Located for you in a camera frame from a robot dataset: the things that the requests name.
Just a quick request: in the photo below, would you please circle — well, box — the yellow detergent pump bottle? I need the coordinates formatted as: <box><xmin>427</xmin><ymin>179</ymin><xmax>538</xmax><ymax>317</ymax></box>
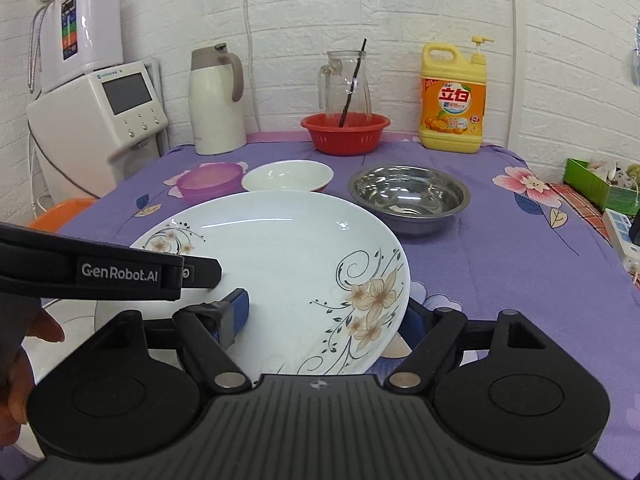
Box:
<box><xmin>418</xmin><ymin>35</ymin><xmax>489</xmax><ymax>155</ymax></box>

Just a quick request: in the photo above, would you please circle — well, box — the white power strip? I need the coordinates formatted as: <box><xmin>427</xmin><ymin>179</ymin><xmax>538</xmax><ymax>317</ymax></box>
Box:
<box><xmin>601</xmin><ymin>208</ymin><xmax>640</xmax><ymax>283</ymax></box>

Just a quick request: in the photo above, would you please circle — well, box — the glass pitcher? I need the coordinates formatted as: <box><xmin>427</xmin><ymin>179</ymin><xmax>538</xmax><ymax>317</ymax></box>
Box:
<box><xmin>317</xmin><ymin>50</ymin><xmax>374</xmax><ymax>126</ymax></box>

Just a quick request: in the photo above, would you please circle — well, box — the white appliance with screen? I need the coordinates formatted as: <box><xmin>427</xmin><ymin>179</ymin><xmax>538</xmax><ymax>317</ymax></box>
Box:
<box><xmin>25</xmin><ymin>59</ymin><xmax>169</xmax><ymax>202</ymax></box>

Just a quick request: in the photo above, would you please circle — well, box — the purple plastic bowl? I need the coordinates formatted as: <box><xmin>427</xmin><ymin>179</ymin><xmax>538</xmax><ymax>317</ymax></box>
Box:
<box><xmin>178</xmin><ymin>162</ymin><xmax>243</xmax><ymax>204</ymax></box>

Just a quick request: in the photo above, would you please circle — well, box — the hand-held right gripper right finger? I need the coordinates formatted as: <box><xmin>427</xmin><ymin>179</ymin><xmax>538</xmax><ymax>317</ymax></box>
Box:
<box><xmin>382</xmin><ymin>300</ymin><xmax>551</xmax><ymax>392</ymax></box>

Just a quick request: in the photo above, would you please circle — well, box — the stainless steel bowl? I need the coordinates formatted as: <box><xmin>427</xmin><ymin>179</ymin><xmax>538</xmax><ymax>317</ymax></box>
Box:
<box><xmin>348</xmin><ymin>165</ymin><xmax>471</xmax><ymax>237</ymax></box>

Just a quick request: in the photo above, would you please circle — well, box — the white floral plate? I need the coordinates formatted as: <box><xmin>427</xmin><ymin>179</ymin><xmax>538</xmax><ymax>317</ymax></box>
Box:
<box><xmin>129</xmin><ymin>190</ymin><xmax>411</xmax><ymax>377</ymax></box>

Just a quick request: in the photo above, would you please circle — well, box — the white water purifier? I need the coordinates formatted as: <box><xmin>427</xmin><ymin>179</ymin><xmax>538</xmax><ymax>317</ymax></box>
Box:
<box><xmin>37</xmin><ymin>0</ymin><xmax>125</xmax><ymax>94</ymax></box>

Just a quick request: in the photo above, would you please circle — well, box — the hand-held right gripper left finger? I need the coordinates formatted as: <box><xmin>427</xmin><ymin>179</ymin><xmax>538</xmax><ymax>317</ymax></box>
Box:
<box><xmin>107</xmin><ymin>288</ymin><xmax>252</xmax><ymax>394</ymax></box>

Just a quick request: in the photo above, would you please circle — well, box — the white wall cable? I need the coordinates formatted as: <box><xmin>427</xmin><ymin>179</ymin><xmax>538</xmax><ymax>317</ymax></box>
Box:
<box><xmin>241</xmin><ymin>0</ymin><xmax>264</xmax><ymax>134</ymax></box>

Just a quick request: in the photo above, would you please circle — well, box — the person's left hand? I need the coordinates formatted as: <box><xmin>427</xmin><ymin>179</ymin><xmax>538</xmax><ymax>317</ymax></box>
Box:
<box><xmin>0</xmin><ymin>305</ymin><xmax>66</xmax><ymax>449</ymax></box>

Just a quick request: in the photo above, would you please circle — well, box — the metal flexible hose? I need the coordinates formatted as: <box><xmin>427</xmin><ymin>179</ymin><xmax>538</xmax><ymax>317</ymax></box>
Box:
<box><xmin>28</xmin><ymin>7</ymin><xmax>47</xmax><ymax>96</ymax></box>

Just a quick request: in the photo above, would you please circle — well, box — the purple floral tablecloth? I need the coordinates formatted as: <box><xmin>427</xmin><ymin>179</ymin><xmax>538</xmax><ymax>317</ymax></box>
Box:
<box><xmin>40</xmin><ymin>131</ymin><xmax>640</xmax><ymax>480</ymax></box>

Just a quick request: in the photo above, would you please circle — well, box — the white ceramic bowl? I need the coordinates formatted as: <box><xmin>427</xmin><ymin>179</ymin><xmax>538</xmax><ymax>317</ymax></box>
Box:
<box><xmin>241</xmin><ymin>159</ymin><xmax>335</xmax><ymax>195</ymax></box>

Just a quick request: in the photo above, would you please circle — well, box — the dark stirring stick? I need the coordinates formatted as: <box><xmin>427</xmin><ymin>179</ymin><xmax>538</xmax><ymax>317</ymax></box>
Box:
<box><xmin>338</xmin><ymin>38</ymin><xmax>369</xmax><ymax>128</ymax></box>

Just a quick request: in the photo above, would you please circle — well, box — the plaid cloth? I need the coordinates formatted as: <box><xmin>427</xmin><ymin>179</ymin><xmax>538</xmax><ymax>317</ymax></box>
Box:
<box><xmin>549</xmin><ymin>182</ymin><xmax>617</xmax><ymax>242</ymax></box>

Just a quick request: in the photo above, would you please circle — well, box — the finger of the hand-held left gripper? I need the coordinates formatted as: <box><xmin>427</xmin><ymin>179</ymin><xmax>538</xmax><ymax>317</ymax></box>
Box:
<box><xmin>181</xmin><ymin>255</ymin><xmax>224</xmax><ymax>290</ymax></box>

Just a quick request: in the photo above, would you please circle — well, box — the red plastic basin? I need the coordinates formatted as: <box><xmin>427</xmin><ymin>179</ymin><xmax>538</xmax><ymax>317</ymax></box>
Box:
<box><xmin>300</xmin><ymin>113</ymin><xmax>391</xmax><ymax>157</ymax></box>

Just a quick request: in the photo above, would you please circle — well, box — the white thermos jug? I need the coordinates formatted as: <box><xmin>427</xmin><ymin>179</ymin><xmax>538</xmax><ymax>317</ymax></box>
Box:
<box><xmin>188</xmin><ymin>43</ymin><xmax>247</xmax><ymax>156</ymax></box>

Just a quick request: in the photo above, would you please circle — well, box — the orange plastic stool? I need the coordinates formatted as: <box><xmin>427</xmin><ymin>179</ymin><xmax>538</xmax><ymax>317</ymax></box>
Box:
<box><xmin>27</xmin><ymin>198</ymin><xmax>97</xmax><ymax>233</ymax></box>

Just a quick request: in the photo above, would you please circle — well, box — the green box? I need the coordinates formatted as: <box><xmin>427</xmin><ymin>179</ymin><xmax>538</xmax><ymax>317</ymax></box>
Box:
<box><xmin>563</xmin><ymin>158</ymin><xmax>640</xmax><ymax>217</ymax></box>

